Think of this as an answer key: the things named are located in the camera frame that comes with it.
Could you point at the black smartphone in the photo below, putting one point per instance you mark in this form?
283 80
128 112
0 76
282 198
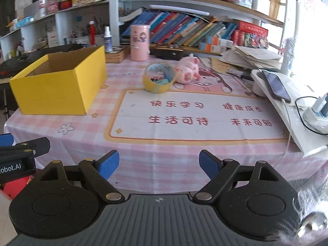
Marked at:
276 85

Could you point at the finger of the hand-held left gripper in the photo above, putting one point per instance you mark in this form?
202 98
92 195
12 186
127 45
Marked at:
5 139
30 146

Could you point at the yellow cardboard box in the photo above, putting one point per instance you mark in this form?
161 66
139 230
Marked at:
51 92

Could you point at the white tube lamp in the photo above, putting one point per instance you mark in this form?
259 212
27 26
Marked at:
179 8

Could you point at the white storage box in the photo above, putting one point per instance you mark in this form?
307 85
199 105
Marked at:
261 6

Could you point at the white lotion bottle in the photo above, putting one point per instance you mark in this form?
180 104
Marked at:
42 5

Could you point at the red object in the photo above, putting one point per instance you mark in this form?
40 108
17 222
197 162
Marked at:
15 188

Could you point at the white bookshelf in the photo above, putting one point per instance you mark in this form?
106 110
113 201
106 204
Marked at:
114 10

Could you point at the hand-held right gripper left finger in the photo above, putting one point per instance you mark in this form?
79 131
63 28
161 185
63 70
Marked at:
109 165

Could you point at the black case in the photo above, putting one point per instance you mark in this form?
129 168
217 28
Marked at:
166 53

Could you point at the orange and white carton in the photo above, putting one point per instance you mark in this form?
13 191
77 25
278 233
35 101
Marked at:
211 48
217 41

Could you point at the yellow tape roll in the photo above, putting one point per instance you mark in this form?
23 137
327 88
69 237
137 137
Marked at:
156 84

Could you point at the row of leaning books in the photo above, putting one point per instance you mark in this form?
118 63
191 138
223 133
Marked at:
179 28

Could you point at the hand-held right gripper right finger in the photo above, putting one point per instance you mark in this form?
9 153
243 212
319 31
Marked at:
208 165

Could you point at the red printed box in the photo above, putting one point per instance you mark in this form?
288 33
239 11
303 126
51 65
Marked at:
252 34

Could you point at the white spray bottle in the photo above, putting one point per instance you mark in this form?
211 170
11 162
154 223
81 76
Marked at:
108 41

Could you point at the pile of papers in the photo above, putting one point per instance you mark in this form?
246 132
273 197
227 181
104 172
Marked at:
253 56

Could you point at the pink cartoon canister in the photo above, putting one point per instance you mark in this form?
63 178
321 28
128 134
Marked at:
139 43

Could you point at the white power strip with chargers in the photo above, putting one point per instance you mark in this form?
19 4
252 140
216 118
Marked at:
297 110

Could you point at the wooden tray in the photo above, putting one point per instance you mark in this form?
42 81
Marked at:
116 56

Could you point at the white stand board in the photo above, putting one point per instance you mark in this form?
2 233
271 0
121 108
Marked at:
299 130

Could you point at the red and white figurine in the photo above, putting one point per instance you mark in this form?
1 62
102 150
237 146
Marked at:
65 2

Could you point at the pink checked desktop cloth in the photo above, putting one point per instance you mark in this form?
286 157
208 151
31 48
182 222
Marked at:
194 117

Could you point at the white charger block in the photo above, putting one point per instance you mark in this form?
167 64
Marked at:
320 105

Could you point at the pink plush toy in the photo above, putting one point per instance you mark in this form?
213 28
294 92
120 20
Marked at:
187 69

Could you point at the pen holder with pens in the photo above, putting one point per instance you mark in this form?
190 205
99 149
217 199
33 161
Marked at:
79 37

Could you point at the white lamp pole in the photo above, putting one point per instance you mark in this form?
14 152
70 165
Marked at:
288 43

